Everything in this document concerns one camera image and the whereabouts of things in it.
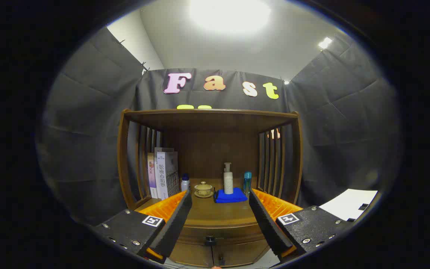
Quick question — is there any thick white book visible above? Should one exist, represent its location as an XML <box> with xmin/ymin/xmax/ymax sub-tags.
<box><xmin>155</xmin><ymin>148</ymin><xmax>179</xmax><ymax>200</ymax></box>

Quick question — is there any wooden countertop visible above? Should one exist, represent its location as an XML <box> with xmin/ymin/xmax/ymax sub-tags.
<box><xmin>137</xmin><ymin>179</ymin><xmax>301</xmax><ymax>228</ymax></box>

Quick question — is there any yellow lidded tea cup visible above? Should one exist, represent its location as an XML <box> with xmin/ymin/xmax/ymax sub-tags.
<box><xmin>194</xmin><ymin>181</ymin><xmax>214</xmax><ymax>195</ymax></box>

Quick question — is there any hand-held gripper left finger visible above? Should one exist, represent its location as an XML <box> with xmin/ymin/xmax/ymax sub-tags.
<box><xmin>92</xmin><ymin>190</ymin><xmax>193</xmax><ymax>264</ymax></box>

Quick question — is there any white filing cabinet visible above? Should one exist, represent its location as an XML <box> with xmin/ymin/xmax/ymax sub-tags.
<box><xmin>319</xmin><ymin>189</ymin><xmax>379</xmax><ymax>222</ymax></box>

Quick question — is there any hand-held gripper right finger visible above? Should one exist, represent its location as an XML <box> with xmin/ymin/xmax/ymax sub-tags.
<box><xmin>249</xmin><ymin>189</ymin><xmax>353</xmax><ymax>262</ymax></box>

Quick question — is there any wooden drawer with black knob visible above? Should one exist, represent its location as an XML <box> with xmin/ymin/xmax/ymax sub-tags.
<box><xmin>180</xmin><ymin>223</ymin><xmax>266</xmax><ymax>246</ymax></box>

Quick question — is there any wooden cabinet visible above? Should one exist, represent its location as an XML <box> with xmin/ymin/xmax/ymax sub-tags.
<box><xmin>117</xmin><ymin>108</ymin><xmax>304</xmax><ymax>268</ymax></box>

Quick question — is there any blue folded cloth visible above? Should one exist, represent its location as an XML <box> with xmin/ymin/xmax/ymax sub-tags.
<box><xmin>214</xmin><ymin>188</ymin><xmax>248</xmax><ymax>204</ymax></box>

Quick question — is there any large ceiling light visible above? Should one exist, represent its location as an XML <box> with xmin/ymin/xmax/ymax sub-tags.
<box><xmin>189</xmin><ymin>0</ymin><xmax>271</xmax><ymax>35</ymax></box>

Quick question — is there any white pump bottle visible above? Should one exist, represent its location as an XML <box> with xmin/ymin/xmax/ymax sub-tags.
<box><xmin>223</xmin><ymin>162</ymin><xmax>234</xmax><ymax>195</ymax></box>

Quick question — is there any wooden cabinet door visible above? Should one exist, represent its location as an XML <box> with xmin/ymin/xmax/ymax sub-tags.
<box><xmin>169</xmin><ymin>243</ymin><xmax>214</xmax><ymax>267</ymax></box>
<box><xmin>214</xmin><ymin>240</ymin><xmax>270</xmax><ymax>267</ymax></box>

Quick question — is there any thin purple book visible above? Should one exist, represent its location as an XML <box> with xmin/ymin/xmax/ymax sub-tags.
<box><xmin>147</xmin><ymin>152</ymin><xmax>158</xmax><ymax>198</ymax></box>

